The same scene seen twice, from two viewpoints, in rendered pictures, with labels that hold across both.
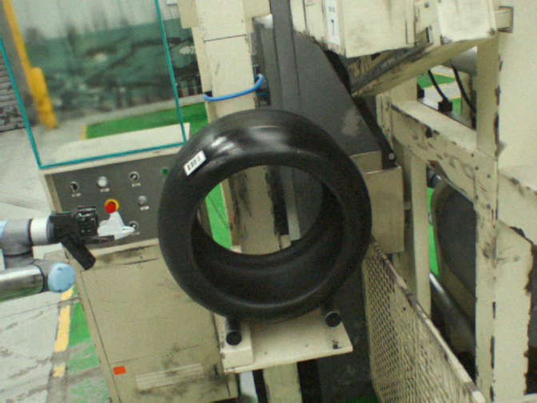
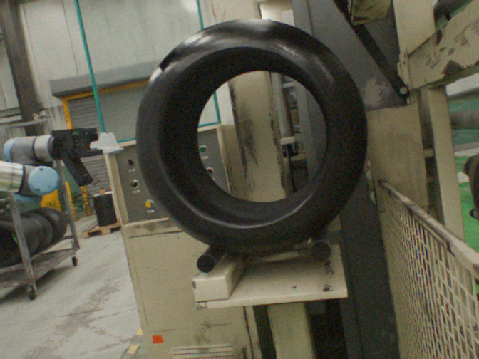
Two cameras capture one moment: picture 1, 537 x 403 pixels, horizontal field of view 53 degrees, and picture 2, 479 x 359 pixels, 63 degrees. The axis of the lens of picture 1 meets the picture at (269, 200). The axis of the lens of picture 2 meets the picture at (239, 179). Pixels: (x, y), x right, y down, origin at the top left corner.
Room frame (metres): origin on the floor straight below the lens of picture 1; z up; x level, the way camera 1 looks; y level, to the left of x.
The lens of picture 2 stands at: (0.38, -0.21, 1.18)
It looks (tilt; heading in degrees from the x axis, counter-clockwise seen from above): 5 degrees down; 16
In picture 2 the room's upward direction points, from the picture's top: 10 degrees counter-clockwise
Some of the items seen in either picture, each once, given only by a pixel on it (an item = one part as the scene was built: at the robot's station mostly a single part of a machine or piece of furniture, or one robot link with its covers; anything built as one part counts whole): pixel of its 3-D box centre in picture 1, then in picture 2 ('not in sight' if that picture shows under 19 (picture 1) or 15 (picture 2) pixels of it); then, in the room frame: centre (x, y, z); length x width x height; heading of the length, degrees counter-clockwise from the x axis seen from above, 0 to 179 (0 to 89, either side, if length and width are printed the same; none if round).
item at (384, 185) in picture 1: (372, 203); (390, 157); (1.67, -0.34, 1.05); 0.20 x 0.15 x 0.30; 3
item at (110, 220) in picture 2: not in sight; (109, 208); (6.80, 4.24, 0.38); 1.20 x 0.80 x 0.76; 22
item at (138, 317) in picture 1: (154, 281); (198, 261); (2.12, 0.56, 0.63); 0.56 x 0.41 x 1.27; 93
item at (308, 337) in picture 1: (280, 324); (276, 272); (1.42, 0.02, 0.80); 0.37 x 0.36 x 0.02; 93
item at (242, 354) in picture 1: (234, 321); (226, 265); (1.42, 0.16, 0.84); 0.36 x 0.09 x 0.06; 3
